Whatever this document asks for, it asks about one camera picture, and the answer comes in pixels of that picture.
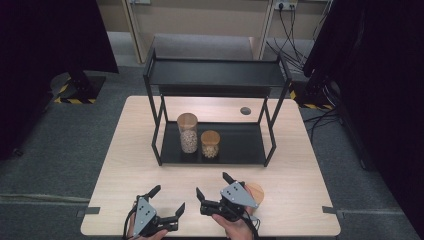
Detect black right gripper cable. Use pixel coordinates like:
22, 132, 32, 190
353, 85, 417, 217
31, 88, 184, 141
243, 213, 263, 240

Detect stand base with hazard tape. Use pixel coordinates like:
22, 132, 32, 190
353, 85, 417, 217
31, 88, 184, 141
288, 79, 334, 111
49, 71, 107, 105

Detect grey tape piece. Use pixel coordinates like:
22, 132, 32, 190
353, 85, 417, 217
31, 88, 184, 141
77, 206, 101, 218
321, 205, 346, 219

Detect black cables on floor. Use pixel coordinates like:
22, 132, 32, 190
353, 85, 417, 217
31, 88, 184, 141
303, 108, 342, 141

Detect grey floor cable strip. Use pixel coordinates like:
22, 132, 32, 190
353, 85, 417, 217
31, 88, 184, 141
0, 193, 91, 205

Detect person's left hand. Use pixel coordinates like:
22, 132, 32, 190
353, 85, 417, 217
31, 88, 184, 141
128, 213, 169, 240

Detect small glass jar wooden lid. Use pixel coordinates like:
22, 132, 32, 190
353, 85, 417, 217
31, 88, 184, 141
200, 129, 221, 159

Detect black metal two-tier shelf rack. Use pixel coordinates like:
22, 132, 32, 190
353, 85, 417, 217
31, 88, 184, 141
143, 46, 293, 168

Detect squat green jar wooden lid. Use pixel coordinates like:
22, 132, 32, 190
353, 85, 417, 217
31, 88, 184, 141
244, 182, 265, 206

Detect bundle of black hanging cables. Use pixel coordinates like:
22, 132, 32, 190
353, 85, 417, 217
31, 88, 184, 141
266, 3, 331, 72

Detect person's right hand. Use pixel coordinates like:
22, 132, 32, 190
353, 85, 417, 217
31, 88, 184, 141
211, 184, 259, 240

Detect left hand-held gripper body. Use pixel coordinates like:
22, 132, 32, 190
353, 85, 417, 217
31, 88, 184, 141
131, 195, 179, 238

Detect tall glass jar wooden lid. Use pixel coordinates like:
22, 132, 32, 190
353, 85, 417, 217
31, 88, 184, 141
176, 112, 199, 154

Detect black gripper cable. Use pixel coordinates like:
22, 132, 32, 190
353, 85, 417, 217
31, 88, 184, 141
243, 213, 263, 240
122, 199, 139, 240

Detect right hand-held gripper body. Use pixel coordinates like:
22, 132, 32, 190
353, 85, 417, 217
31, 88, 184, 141
199, 180, 260, 223

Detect dark curtain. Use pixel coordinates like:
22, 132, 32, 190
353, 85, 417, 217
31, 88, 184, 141
0, 0, 120, 161
302, 0, 424, 231

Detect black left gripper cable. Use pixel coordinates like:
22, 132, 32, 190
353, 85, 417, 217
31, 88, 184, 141
122, 199, 139, 240

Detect white wall power socket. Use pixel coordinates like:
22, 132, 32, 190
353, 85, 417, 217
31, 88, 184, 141
273, 0, 298, 11

